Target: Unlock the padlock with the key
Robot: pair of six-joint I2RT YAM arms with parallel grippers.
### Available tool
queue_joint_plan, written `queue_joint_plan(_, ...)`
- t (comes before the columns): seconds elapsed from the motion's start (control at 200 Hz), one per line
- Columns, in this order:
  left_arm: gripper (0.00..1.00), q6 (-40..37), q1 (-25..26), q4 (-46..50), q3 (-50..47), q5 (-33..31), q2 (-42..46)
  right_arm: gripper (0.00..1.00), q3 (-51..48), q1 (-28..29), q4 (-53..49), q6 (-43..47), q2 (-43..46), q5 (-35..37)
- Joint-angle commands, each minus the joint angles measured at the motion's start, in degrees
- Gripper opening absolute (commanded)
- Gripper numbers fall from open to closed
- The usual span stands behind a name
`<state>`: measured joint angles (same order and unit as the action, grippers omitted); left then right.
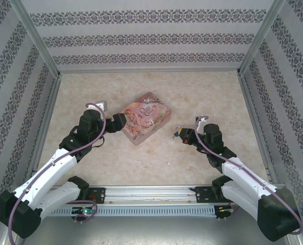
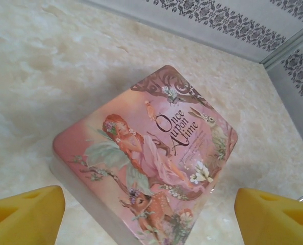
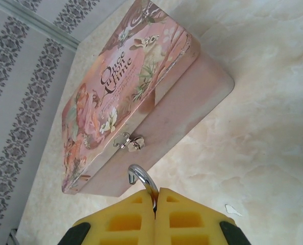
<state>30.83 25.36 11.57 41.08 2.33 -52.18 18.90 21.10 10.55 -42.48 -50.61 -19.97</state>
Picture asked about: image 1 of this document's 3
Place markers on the small blue padlock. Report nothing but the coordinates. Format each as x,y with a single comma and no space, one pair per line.
175,134

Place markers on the pink fairy tin box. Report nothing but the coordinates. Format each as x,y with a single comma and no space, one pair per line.
146,118

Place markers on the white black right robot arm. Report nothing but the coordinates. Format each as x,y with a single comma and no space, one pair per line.
243,176

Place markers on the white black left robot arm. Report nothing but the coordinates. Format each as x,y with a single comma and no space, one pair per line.
59,163

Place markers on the small circuit board green light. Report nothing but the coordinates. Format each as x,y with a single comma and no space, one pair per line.
84,211

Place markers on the aluminium frame bottom bar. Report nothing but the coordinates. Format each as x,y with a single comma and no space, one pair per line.
149,71

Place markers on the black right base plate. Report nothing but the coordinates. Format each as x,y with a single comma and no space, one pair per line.
203,195

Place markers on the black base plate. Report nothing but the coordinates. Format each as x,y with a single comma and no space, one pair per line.
96,195
203,195

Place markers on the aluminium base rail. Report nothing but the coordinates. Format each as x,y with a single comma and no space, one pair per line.
146,195

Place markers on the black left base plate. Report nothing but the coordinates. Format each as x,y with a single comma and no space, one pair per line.
96,195

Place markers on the aluminium frame post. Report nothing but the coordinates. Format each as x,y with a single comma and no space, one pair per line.
261,38
36,40

